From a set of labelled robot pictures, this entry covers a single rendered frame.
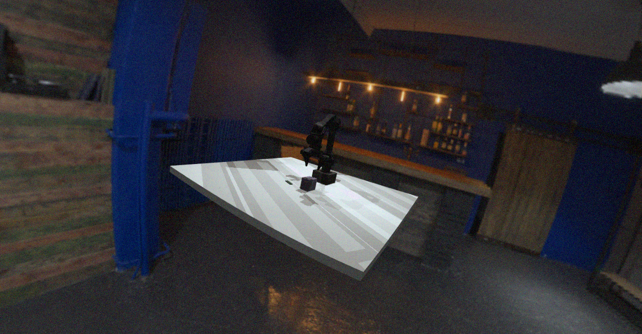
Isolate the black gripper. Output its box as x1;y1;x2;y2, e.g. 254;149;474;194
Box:
300;144;330;171

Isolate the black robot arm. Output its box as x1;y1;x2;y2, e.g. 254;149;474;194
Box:
304;114;341;174

